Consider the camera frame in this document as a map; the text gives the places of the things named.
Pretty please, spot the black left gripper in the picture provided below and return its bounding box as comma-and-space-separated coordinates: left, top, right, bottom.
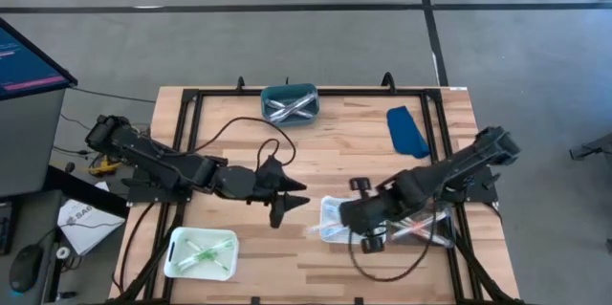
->
248, 170, 311, 229

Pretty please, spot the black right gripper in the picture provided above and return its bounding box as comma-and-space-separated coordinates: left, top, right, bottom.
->
339, 185, 407, 254

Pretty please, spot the white plastic bin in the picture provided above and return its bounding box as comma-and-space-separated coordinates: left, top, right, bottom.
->
318, 194, 389, 246
163, 226, 240, 282

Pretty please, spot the orange toothbrush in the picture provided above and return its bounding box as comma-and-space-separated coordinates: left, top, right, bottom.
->
390, 211, 449, 240
391, 221, 446, 244
389, 223, 431, 243
394, 221, 454, 248
391, 216, 444, 239

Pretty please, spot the white toothbrush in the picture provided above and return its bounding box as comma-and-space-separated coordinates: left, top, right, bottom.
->
269, 98, 312, 122

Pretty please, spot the green toothbrush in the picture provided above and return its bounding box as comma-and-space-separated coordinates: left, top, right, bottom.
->
175, 245, 226, 272
184, 238, 231, 272
177, 242, 235, 269
176, 236, 238, 271

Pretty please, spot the dark translucent plastic bin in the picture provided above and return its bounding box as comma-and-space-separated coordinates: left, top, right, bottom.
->
384, 198, 456, 250

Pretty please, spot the blue cloth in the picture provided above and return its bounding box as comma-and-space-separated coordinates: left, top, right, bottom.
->
385, 106, 431, 160

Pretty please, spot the teal plastic bin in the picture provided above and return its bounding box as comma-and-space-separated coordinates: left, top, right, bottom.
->
259, 82, 320, 128

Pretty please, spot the yellow tool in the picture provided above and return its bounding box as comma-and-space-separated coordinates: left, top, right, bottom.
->
88, 161, 120, 177

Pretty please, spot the white paper sheet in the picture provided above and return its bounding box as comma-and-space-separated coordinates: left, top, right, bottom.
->
56, 198, 126, 256

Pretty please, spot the grey stand leg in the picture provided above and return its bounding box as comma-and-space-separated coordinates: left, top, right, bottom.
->
568, 132, 612, 165

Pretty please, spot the dark office desk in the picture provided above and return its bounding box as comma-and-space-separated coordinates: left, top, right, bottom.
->
0, 164, 130, 305

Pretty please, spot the grey monitor stand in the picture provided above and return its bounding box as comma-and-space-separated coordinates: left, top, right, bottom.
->
0, 88, 67, 199

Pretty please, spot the black computer mouse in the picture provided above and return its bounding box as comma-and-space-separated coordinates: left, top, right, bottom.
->
8, 244, 43, 294

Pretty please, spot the black keyboard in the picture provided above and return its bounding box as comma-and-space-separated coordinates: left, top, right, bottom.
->
0, 201, 18, 256

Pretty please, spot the computer monitor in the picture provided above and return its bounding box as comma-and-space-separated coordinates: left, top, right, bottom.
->
0, 17, 78, 101

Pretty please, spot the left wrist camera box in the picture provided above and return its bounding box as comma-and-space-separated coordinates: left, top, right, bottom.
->
260, 154, 289, 180

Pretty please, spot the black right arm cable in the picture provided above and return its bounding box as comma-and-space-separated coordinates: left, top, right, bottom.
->
347, 207, 437, 283

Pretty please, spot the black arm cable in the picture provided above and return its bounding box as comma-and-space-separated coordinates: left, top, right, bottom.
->
190, 116, 298, 172
347, 207, 437, 283

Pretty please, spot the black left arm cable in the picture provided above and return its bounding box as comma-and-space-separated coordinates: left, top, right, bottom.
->
190, 116, 298, 172

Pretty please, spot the black hanging cable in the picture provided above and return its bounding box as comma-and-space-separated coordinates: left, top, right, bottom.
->
112, 202, 158, 296

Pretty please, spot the thin black monitor cable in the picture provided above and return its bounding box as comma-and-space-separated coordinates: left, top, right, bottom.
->
70, 84, 157, 104

